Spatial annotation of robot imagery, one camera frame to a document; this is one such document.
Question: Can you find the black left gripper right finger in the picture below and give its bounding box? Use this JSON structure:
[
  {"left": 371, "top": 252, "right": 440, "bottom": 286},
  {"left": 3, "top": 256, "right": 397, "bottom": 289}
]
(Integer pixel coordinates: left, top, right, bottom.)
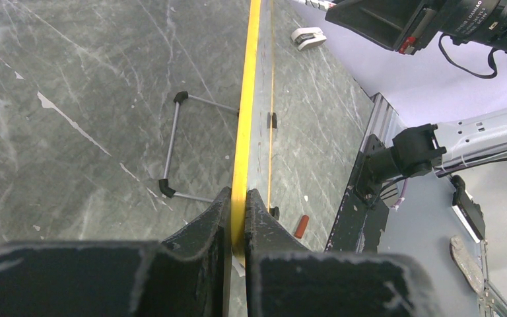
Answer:
[{"left": 244, "top": 190, "right": 443, "bottom": 316}]

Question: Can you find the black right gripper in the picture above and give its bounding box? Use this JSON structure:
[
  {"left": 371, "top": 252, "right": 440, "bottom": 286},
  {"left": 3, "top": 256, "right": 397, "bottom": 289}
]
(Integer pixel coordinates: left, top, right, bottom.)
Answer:
[{"left": 325, "top": 0, "right": 507, "bottom": 55}]

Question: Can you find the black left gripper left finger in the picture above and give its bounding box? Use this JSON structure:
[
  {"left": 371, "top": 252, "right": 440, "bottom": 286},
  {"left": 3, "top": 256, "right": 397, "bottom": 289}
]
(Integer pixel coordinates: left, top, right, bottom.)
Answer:
[{"left": 0, "top": 188, "right": 231, "bottom": 316}]

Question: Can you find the brown marker cap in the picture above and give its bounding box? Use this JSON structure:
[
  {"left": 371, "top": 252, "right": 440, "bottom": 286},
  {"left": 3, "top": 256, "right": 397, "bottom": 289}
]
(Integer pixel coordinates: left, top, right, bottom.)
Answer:
[{"left": 293, "top": 215, "right": 310, "bottom": 239}]

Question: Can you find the white marker pen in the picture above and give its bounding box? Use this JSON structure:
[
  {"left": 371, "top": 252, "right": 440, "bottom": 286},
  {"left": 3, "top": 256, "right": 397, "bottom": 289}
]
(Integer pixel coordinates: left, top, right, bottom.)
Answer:
[{"left": 293, "top": 0, "right": 336, "bottom": 11}]

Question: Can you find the yellow framed whiteboard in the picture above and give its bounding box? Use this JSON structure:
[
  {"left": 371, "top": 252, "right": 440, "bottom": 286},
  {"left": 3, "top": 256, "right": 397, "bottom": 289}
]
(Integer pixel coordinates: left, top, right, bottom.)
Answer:
[{"left": 230, "top": 1, "right": 276, "bottom": 265}]

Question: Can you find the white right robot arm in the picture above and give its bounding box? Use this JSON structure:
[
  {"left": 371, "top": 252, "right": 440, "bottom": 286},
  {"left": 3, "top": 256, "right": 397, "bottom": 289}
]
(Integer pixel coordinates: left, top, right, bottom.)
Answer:
[{"left": 321, "top": 1, "right": 507, "bottom": 206}]

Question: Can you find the black whiteboard foot left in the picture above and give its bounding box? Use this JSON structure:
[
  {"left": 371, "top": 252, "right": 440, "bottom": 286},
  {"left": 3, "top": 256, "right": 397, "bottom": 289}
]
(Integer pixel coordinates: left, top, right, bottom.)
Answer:
[{"left": 269, "top": 207, "right": 280, "bottom": 221}]

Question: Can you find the black whiteboard foot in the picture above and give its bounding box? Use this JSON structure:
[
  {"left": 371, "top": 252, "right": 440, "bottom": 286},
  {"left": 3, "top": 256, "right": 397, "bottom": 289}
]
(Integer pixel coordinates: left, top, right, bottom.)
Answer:
[
  {"left": 267, "top": 112, "right": 277, "bottom": 129},
  {"left": 269, "top": 207, "right": 280, "bottom": 221}
]

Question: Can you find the white whiteboard eraser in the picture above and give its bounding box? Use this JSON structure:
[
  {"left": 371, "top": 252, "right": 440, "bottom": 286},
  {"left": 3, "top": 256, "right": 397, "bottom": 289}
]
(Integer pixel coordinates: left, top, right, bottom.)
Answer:
[{"left": 290, "top": 27, "right": 327, "bottom": 52}]

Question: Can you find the black whiteboard foot right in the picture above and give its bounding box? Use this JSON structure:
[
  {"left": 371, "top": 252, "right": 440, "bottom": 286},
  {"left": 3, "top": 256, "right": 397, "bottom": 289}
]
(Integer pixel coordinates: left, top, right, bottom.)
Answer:
[{"left": 267, "top": 112, "right": 277, "bottom": 129}]

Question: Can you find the grey oval patch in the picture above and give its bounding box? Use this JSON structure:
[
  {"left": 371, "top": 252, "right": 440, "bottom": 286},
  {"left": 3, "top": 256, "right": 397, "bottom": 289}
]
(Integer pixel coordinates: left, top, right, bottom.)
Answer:
[{"left": 450, "top": 236, "right": 485, "bottom": 295}]

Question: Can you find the black flat device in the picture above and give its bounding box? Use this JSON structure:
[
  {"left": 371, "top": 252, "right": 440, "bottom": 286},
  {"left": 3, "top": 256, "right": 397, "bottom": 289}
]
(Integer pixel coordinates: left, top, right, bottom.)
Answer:
[{"left": 450, "top": 175, "right": 486, "bottom": 243}]

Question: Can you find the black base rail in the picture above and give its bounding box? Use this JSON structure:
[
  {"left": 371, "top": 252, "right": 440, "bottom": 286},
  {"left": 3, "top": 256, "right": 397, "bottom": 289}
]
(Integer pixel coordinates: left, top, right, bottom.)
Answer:
[{"left": 324, "top": 134, "right": 389, "bottom": 253}]

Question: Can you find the grey wire whiteboard stand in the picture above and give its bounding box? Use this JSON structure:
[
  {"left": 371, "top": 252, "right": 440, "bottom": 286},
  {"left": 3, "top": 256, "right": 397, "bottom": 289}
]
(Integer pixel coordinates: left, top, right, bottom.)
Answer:
[{"left": 158, "top": 90, "right": 240, "bottom": 203}]

